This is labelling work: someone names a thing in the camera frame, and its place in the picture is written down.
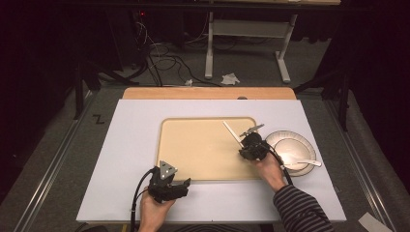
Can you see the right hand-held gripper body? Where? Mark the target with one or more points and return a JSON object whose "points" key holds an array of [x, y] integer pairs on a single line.
{"points": [[259, 148]]}

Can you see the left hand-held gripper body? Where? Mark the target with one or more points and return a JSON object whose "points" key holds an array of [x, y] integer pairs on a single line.
{"points": [[161, 188]]}

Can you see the white chopstick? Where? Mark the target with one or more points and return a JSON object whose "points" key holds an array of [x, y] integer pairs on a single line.
{"points": [[230, 129], [232, 133]]}

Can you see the white plate with dark rim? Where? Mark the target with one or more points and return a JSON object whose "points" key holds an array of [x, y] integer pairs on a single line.
{"points": [[277, 135]]}

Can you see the white bowl with dark rim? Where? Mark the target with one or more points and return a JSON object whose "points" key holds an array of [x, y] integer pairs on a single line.
{"points": [[291, 148]]}

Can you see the beige plastic tray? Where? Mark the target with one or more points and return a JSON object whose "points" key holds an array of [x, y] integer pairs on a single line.
{"points": [[199, 148]]}

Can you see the white ceramic spoon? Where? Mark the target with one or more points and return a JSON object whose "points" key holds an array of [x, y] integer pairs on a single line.
{"points": [[306, 162]]}

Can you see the person's left hand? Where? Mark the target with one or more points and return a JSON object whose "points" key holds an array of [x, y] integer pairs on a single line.
{"points": [[153, 211]]}

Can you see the person's right hand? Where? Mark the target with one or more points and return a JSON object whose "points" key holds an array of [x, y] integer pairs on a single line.
{"points": [[270, 170]]}

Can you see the white board table cover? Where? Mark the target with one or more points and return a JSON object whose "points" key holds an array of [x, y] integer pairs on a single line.
{"points": [[129, 145]]}

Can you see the large crumpled white paper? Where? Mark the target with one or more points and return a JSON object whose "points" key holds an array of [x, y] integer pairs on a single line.
{"points": [[230, 79]]}

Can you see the small crumpled white paper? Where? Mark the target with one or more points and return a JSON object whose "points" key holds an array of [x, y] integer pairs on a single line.
{"points": [[189, 82]]}

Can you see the black metal stand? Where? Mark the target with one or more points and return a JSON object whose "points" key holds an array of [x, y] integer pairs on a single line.
{"points": [[79, 96], [344, 96]]}

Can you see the flat white paper sheet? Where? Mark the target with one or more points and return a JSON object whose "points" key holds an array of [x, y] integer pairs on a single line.
{"points": [[375, 223]]}

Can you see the dark device with red light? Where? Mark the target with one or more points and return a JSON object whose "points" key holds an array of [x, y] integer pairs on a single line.
{"points": [[129, 35]]}

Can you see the aluminium floor rail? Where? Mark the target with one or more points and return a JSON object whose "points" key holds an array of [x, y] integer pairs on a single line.
{"points": [[48, 174], [361, 167]]}

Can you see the white metal desk frame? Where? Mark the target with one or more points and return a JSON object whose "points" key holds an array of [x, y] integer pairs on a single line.
{"points": [[248, 28]]}

